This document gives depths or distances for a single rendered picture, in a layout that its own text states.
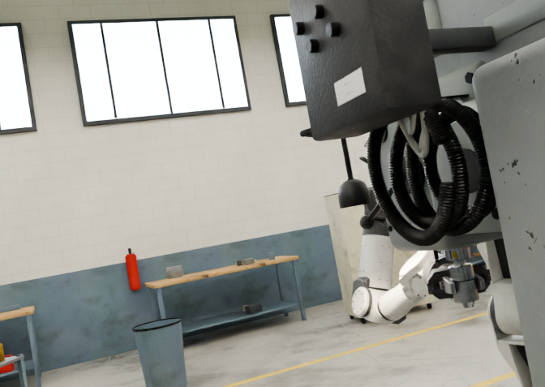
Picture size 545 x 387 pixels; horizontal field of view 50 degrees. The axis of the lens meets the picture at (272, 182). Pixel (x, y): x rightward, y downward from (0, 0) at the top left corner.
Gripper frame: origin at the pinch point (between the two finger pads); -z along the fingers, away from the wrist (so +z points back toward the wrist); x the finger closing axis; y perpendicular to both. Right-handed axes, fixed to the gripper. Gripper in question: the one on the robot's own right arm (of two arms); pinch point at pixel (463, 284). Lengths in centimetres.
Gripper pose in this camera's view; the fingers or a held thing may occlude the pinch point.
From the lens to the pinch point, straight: 122.0
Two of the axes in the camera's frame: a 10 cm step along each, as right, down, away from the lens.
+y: 1.7, 9.8, -0.5
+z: 0.6, 0.4, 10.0
